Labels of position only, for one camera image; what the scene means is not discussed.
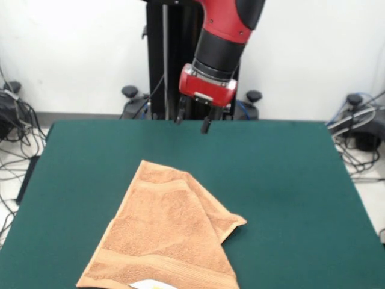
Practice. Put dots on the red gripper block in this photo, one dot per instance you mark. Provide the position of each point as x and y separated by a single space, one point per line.
206 90

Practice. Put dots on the tan terry towel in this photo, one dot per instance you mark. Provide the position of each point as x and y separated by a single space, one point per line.
168 225

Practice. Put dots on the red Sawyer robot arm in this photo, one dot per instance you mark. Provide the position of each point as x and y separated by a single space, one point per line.
225 36

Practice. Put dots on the dark green table cloth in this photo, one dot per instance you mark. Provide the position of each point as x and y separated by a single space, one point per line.
270 180

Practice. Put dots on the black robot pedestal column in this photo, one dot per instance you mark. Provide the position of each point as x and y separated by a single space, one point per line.
168 60

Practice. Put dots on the black pedestal leg with knob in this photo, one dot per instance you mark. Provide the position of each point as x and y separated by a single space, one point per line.
254 95
130 91

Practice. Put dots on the black pedestal foot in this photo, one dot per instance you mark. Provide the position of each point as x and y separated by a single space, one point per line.
12 85
354 99

